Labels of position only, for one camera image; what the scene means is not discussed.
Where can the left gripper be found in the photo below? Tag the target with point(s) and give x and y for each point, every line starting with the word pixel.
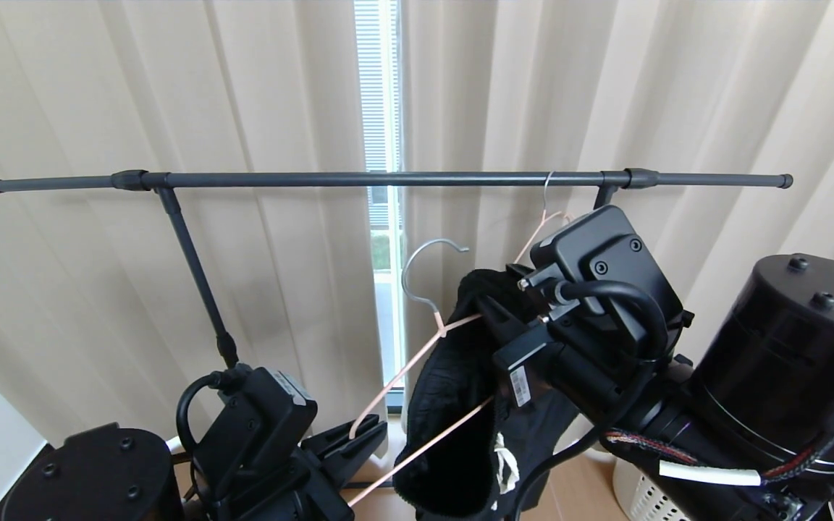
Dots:
pixel 301 499

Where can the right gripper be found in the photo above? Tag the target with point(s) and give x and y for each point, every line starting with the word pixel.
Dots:
pixel 591 391

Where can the black shorts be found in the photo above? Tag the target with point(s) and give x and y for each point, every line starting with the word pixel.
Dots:
pixel 446 405

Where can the pink clothes hanger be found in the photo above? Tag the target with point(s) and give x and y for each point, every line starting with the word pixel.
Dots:
pixel 440 325
pixel 546 211

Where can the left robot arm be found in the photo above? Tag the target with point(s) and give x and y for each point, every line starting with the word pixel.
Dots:
pixel 84 477

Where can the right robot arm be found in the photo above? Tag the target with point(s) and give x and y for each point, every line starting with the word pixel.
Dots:
pixel 786 362

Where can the white laundry basket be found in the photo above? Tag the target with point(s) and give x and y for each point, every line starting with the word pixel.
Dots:
pixel 634 499

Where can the black clothes rack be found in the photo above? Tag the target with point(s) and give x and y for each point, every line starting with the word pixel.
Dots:
pixel 279 179

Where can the beige curtain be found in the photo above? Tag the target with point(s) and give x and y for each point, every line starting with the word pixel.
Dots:
pixel 677 87
pixel 98 87

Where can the window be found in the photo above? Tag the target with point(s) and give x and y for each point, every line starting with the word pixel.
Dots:
pixel 377 87

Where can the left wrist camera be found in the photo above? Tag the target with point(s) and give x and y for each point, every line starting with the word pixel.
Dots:
pixel 258 427

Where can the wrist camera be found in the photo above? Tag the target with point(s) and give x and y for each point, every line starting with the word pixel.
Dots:
pixel 605 260
pixel 258 427

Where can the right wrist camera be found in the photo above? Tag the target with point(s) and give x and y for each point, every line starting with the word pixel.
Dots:
pixel 605 260

